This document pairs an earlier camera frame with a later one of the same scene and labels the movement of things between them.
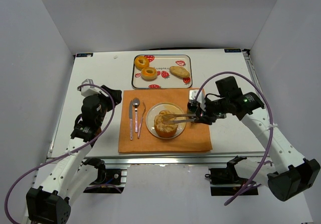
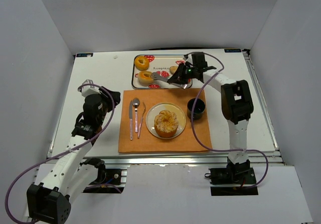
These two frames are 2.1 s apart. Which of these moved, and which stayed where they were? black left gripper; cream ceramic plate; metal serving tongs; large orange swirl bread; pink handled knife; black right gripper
Moved: metal serving tongs; black right gripper
Stayed: black left gripper; large orange swirl bread; cream ceramic plate; pink handled knife
